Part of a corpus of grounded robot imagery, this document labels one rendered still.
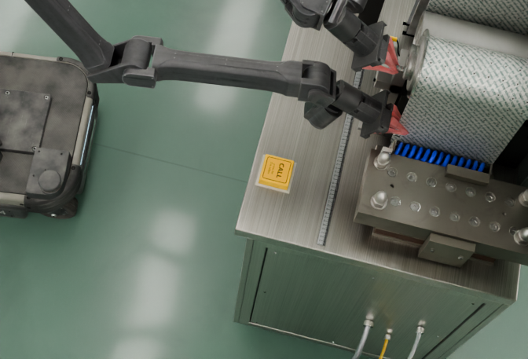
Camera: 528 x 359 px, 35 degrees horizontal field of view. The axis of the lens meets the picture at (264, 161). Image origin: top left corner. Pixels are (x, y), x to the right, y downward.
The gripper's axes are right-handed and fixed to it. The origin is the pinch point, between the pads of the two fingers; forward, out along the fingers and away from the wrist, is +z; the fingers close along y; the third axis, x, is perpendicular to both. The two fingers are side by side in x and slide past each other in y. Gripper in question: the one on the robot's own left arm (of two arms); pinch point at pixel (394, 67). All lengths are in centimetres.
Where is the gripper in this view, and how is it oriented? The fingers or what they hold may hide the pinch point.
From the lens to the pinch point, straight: 179.7
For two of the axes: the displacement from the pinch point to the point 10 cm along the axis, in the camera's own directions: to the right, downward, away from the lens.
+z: 6.8, 4.5, 5.7
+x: 7.0, -1.7, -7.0
